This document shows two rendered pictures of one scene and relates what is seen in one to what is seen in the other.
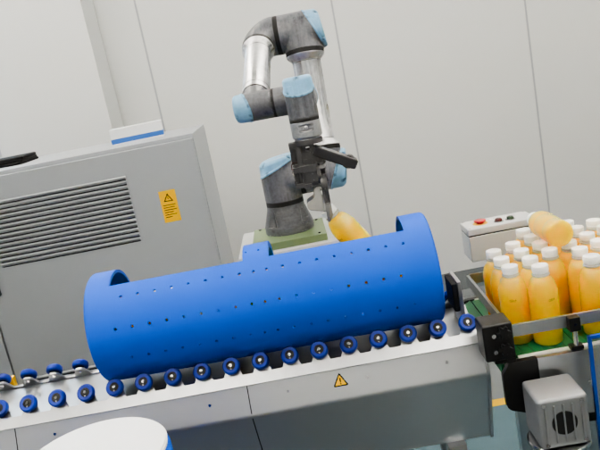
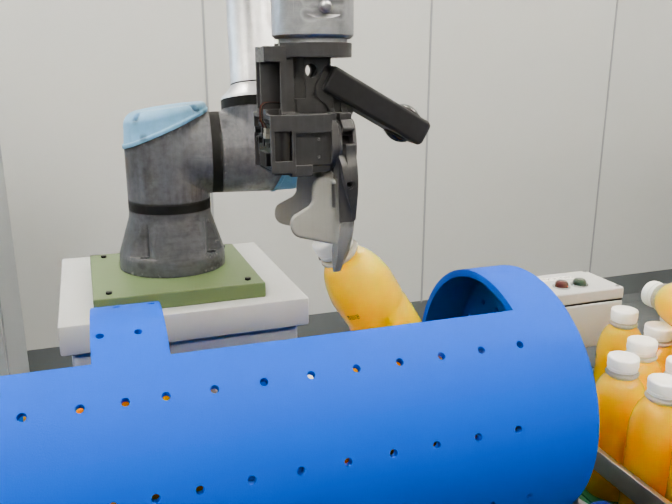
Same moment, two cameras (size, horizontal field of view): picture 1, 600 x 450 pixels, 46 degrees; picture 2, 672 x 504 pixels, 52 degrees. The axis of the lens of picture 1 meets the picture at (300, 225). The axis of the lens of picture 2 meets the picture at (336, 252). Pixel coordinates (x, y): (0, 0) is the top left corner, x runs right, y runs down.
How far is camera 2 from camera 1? 117 cm
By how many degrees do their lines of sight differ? 20
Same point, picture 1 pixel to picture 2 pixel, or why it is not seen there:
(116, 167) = not seen: outside the picture
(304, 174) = (296, 137)
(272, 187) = (152, 170)
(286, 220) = (174, 244)
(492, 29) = (392, 25)
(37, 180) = not seen: outside the picture
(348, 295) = (389, 480)
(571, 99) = (464, 126)
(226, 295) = (30, 481)
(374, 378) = not seen: outside the picture
